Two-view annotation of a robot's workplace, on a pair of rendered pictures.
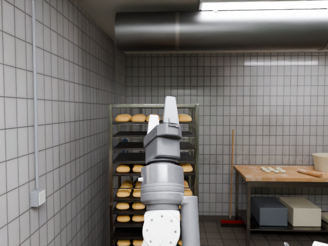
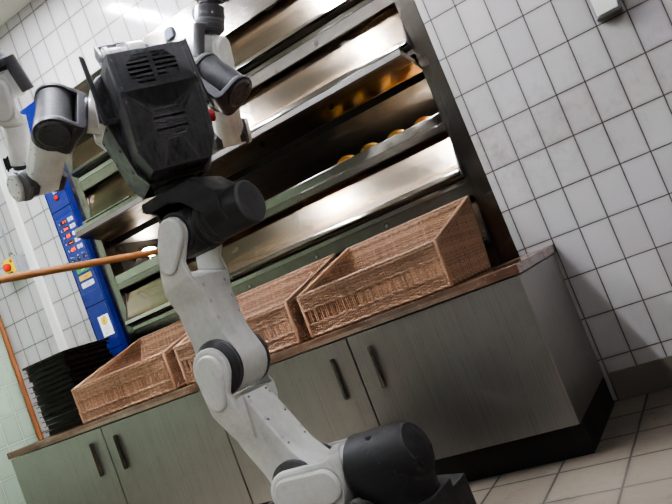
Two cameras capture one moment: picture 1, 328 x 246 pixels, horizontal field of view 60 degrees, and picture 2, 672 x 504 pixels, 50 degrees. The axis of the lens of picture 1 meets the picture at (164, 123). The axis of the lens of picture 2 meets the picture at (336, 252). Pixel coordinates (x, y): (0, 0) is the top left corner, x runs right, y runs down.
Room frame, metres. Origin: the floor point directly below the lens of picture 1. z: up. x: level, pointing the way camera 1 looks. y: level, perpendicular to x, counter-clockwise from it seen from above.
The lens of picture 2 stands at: (1.54, -1.84, 0.65)
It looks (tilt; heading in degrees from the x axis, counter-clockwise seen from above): 4 degrees up; 115
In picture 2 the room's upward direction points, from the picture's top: 21 degrees counter-clockwise
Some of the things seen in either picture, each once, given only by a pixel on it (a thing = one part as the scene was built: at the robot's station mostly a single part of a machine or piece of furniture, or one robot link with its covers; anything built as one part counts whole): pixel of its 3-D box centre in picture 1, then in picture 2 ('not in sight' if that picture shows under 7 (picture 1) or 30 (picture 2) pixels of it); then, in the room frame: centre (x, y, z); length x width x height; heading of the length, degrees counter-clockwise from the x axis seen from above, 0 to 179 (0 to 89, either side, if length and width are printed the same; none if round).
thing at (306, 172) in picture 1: (309, 173); not in sight; (3.63, -1.87, 0.93); 0.36 x 0.06 x 0.06; 21
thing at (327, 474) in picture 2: not in sight; (324, 476); (0.59, -0.33, 0.28); 0.21 x 0.20 x 0.13; 176
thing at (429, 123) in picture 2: not in sight; (260, 209); (0.03, 0.83, 1.16); 1.80 x 0.06 x 0.04; 177
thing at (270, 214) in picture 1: (267, 210); not in sight; (3.87, -1.43, 0.35); 0.50 x 0.36 x 0.24; 177
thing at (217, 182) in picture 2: not in sight; (206, 211); (0.54, -0.33, 0.99); 0.28 x 0.13 x 0.18; 176
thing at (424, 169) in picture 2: not in sight; (268, 240); (0.02, 0.81, 1.02); 1.79 x 0.11 x 0.19; 177
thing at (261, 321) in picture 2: not in sight; (263, 317); (0.03, 0.54, 0.72); 0.56 x 0.49 x 0.28; 177
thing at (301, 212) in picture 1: (298, 210); not in sight; (3.85, -1.85, 0.35); 0.50 x 0.36 x 0.24; 179
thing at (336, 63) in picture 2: not in sight; (225, 128); (0.02, 0.81, 1.54); 1.79 x 0.11 x 0.19; 177
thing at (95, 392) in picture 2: not in sight; (155, 361); (-0.57, 0.57, 0.72); 0.56 x 0.49 x 0.28; 178
